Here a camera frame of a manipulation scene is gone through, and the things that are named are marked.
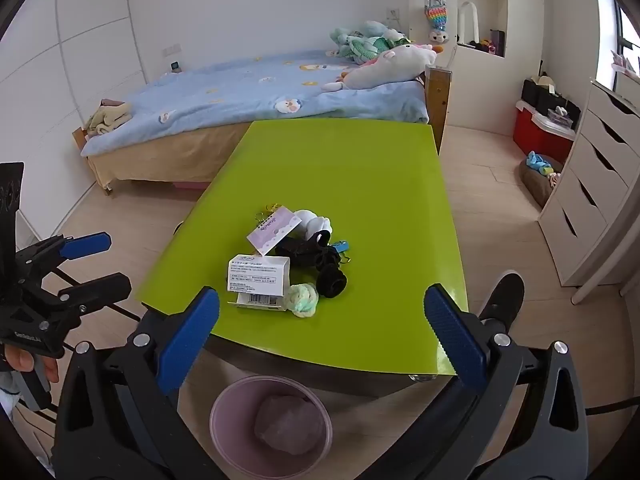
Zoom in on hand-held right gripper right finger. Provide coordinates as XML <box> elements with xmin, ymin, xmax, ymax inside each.
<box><xmin>385</xmin><ymin>283</ymin><xmax>591</xmax><ymax>480</ymax></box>

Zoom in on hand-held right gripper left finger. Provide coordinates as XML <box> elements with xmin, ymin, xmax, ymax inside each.
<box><xmin>52</xmin><ymin>286</ymin><xmax>221</xmax><ymax>480</ymax></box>

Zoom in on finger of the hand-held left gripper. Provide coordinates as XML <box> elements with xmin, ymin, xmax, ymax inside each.
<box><xmin>17</xmin><ymin>232</ymin><xmax>112</xmax><ymax>267</ymax></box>
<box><xmin>59</xmin><ymin>272</ymin><xmax>132</xmax><ymax>314</ymax></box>

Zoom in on white cardboard box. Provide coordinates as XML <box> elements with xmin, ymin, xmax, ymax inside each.
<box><xmin>227</xmin><ymin>254</ymin><xmax>292</xmax><ymax>312</ymax></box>

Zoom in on pink waste bin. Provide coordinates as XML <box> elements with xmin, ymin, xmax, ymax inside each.
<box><xmin>209</xmin><ymin>375</ymin><xmax>333</xmax><ymax>478</ymax></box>

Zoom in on green and white sock ball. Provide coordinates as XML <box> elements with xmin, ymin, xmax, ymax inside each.
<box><xmin>286</xmin><ymin>283</ymin><xmax>320</xmax><ymax>318</ymax></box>

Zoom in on pink and white card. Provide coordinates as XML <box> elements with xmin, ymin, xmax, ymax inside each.
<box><xmin>246</xmin><ymin>206</ymin><xmax>302</xmax><ymax>256</ymax></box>

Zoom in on black sock bundle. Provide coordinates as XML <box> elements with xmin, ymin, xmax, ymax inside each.
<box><xmin>274</xmin><ymin>230</ymin><xmax>335</xmax><ymax>267</ymax></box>

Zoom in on white sock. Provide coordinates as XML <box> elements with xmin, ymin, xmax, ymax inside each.
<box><xmin>292</xmin><ymin>208</ymin><xmax>332</xmax><ymax>241</ymax></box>

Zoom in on person's left hand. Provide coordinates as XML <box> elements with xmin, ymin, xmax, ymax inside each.
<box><xmin>0</xmin><ymin>346</ymin><xmax>62</xmax><ymax>385</ymax></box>

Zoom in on person's black shoe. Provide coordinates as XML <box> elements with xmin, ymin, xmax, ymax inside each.
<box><xmin>477</xmin><ymin>270</ymin><xmax>526</xmax><ymax>336</ymax></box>

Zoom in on beige bed sheet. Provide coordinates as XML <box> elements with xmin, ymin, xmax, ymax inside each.
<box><xmin>87</xmin><ymin>120</ymin><xmax>251</xmax><ymax>186</ymax></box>

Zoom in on beige folded towel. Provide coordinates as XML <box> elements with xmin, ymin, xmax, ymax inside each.
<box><xmin>85</xmin><ymin>99</ymin><xmax>132</xmax><ymax>136</ymax></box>

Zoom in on crumpled pale plastic bag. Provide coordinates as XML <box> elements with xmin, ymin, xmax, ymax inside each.
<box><xmin>255</xmin><ymin>395</ymin><xmax>326</xmax><ymax>456</ymax></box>

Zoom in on white pole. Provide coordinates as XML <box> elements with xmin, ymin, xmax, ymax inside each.
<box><xmin>571</xmin><ymin>247</ymin><xmax>640</xmax><ymax>306</ymax></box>

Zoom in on brown floor basket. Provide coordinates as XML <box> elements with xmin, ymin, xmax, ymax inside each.
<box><xmin>519</xmin><ymin>152</ymin><xmax>563</xmax><ymax>209</ymax></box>

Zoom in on white wardrobe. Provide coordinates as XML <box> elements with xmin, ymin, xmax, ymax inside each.
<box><xmin>0</xmin><ymin>0</ymin><xmax>151</xmax><ymax>241</ymax></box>

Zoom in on light blue toy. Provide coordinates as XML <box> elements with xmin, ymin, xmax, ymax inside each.
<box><xmin>525</xmin><ymin>151</ymin><xmax>554</xmax><ymax>174</ymax></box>

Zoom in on white drawer dresser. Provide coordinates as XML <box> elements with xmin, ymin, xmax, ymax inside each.
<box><xmin>537</xmin><ymin>79</ymin><xmax>640</xmax><ymax>288</ymax></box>

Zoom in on red storage box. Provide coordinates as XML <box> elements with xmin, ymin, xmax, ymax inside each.
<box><xmin>512</xmin><ymin>101</ymin><xmax>576</xmax><ymax>163</ymax></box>

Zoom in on light blue printed blanket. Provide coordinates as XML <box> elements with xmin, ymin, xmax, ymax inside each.
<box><xmin>80</xmin><ymin>50</ymin><xmax>431</xmax><ymax>157</ymax></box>

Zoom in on bed with blue blanket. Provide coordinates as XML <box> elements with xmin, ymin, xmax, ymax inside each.
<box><xmin>72</xmin><ymin>67</ymin><xmax>453</xmax><ymax>196</ymax></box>

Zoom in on black bag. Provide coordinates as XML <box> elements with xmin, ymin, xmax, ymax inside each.
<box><xmin>521</xmin><ymin>76</ymin><xmax>582</xmax><ymax>131</ymax></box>

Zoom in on white unicorn plush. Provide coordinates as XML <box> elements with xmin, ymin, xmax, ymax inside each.
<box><xmin>321</xmin><ymin>42</ymin><xmax>446</xmax><ymax>93</ymax></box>

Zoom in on dark shelf items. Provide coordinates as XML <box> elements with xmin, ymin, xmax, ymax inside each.
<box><xmin>469</xmin><ymin>30</ymin><xmax>507</xmax><ymax>57</ymax></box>

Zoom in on green knitted plush toy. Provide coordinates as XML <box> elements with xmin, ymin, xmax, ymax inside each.
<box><xmin>350</xmin><ymin>21</ymin><xmax>416</xmax><ymax>63</ymax></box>

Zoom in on white arch ornament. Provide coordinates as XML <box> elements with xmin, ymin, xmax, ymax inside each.
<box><xmin>458</xmin><ymin>2</ymin><xmax>481</xmax><ymax>44</ymax></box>

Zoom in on teal plush toy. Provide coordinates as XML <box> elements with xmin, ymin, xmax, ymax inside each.
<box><xmin>330</xmin><ymin>27</ymin><xmax>362</xmax><ymax>58</ymax></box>

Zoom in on window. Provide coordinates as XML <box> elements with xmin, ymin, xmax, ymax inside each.
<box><xmin>592</xmin><ymin>0</ymin><xmax>640</xmax><ymax>92</ymax></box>

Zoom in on black floor cable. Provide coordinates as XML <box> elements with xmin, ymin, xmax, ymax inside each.
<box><xmin>584</xmin><ymin>396</ymin><xmax>637</xmax><ymax>417</ymax></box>

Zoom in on white wall shelf niche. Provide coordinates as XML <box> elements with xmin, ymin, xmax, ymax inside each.
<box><xmin>452</xmin><ymin>0</ymin><xmax>509</xmax><ymax>59</ymax></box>

